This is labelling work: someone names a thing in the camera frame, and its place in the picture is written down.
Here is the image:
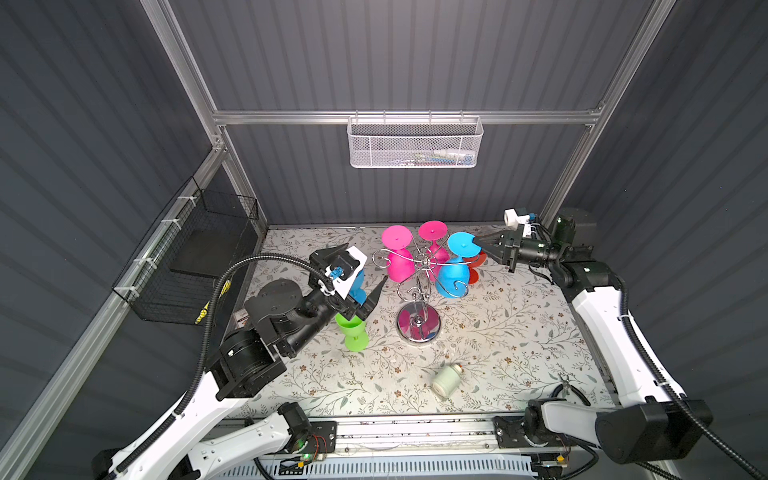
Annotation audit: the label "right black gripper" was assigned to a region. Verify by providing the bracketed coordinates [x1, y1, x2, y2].
[471, 226, 560, 273]

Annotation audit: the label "blue wine glass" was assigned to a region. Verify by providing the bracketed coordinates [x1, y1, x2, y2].
[348, 270, 367, 305]
[436, 232, 481, 299]

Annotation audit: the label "red wine glass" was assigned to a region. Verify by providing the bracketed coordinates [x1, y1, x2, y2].
[467, 251, 487, 285]

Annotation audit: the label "green wine glass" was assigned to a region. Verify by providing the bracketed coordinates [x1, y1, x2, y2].
[335, 313, 369, 352]

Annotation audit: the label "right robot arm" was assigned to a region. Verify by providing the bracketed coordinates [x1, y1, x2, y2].
[473, 209, 713, 464]

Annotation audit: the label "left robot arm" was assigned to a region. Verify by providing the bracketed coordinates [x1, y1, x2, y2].
[92, 244, 383, 479]

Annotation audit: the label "pink wine glass left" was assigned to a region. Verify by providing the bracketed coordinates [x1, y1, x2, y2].
[382, 225, 415, 283]

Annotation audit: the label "pink wine glass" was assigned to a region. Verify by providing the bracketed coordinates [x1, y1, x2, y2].
[418, 220, 450, 282]
[382, 225, 415, 283]

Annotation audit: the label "pink wine glass right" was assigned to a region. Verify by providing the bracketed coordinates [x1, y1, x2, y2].
[418, 220, 450, 282]

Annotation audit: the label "chrome wine glass rack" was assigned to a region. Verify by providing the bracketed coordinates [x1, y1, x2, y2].
[395, 247, 469, 346]

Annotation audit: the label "floral table mat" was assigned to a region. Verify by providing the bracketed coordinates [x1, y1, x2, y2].
[241, 262, 612, 417]

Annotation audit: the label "small card on mat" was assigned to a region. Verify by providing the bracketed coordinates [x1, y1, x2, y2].
[232, 309, 249, 329]

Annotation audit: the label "yellow black striped tool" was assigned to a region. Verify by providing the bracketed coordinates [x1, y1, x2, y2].
[194, 279, 232, 325]

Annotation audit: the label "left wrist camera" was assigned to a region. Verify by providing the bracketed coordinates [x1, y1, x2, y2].
[324, 245, 368, 299]

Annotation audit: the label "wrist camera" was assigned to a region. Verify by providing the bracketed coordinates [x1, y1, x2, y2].
[503, 208, 537, 237]
[324, 245, 368, 299]

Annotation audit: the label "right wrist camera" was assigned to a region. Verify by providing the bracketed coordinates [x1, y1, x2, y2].
[503, 208, 537, 237]

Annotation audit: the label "white mesh wall basket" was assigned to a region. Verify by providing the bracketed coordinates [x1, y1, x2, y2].
[346, 114, 484, 169]

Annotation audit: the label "pliers black handles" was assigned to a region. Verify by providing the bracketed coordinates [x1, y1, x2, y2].
[549, 373, 591, 407]

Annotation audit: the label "black wire wall basket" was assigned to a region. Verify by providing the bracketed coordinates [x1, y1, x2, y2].
[113, 180, 259, 325]

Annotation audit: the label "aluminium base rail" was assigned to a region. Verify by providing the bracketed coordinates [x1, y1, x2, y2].
[309, 411, 584, 459]

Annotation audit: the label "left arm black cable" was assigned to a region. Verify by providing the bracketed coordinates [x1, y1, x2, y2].
[107, 254, 331, 480]

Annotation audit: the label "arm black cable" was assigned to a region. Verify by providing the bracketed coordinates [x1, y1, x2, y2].
[107, 254, 331, 480]
[617, 287, 768, 480]

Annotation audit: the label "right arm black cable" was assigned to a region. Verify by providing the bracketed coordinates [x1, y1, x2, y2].
[617, 287, 768, 480]

